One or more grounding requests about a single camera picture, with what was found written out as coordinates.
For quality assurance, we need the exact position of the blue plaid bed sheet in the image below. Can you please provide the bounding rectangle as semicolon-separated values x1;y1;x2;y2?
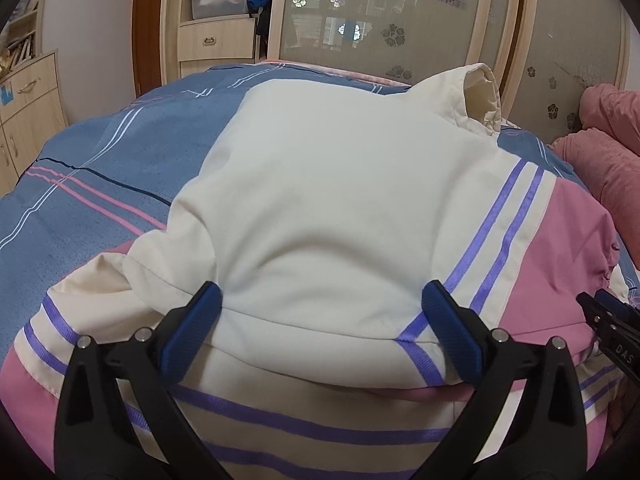
0;60;640;321

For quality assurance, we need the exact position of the pink and white striped jacket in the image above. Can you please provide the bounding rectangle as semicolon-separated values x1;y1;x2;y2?
0;62;633;480

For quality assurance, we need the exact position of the beige wooden wardrobe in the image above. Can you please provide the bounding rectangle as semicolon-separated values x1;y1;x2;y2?
160;0;632;147

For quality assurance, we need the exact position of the wooden bookshelf with books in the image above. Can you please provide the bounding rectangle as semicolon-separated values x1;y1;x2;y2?
0;0;42;82

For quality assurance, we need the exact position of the brown wooden door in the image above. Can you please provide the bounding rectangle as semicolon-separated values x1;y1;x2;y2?
132;0;169;99

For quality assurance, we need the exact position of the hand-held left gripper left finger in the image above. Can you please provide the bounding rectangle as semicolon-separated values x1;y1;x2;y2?
52;281;236;480

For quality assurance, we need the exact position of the frosted floral sliding door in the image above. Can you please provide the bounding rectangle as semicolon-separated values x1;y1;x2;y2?
267;0;526;97
500;0;631;147

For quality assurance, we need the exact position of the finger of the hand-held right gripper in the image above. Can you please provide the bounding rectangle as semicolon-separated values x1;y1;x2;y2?
576;290;640;361

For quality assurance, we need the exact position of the light wooden side cabinet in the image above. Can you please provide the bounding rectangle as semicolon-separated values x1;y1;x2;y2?
0;50;71;199

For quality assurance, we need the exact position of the pink plush quilt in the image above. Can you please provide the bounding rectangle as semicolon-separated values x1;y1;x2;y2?
552;82;640;247

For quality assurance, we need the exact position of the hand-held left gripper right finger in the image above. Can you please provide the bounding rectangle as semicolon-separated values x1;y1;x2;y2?
421;280;590;480

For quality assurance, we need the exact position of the beige wardrobe drawer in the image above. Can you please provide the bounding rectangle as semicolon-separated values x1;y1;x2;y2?
178;16;259;63

